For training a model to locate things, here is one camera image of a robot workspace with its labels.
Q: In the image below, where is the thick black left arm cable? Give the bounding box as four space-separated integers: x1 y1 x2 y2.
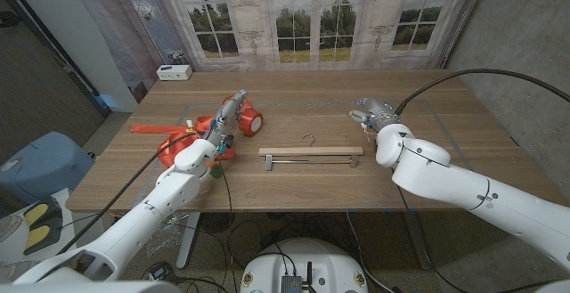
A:
57 132 200 255

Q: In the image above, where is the orange ribbon with spool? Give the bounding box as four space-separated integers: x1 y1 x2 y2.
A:
130 94 265 168

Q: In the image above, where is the blue plastic bin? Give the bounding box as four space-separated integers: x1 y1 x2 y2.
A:
0 131 97 205

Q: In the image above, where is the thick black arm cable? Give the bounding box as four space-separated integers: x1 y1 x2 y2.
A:
395 68 570 116
57 132 200 255

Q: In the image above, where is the black device on floor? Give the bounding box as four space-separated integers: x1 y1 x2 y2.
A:
149 261 173 283

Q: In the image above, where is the clear plastic wrap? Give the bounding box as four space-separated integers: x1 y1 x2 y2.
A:
145 215 184 257

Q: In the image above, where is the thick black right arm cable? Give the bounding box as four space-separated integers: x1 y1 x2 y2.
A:
395 68 570 116

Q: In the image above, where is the black yellow foot pedal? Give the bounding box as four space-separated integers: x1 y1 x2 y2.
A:
22 198 59 228
22 222 64 256

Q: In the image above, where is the grey box on torso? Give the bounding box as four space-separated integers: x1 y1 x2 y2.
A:
280 273 304 293

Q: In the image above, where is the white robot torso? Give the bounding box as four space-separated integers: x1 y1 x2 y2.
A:
239 237 370 293

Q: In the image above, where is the toy carrot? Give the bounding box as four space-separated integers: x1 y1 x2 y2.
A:
205 159 224 180

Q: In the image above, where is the white power box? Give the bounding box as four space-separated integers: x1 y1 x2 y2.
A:
155 64 193 82

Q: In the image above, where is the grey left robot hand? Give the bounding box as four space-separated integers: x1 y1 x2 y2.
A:
204 89 248 151

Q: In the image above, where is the wooden clip hanger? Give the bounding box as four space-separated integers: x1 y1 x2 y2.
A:
257 134 365 172

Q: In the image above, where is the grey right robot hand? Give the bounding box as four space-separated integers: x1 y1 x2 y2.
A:
346 96 402 134

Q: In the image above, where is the white table leg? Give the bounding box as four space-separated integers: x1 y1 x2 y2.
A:
175 212 201 271

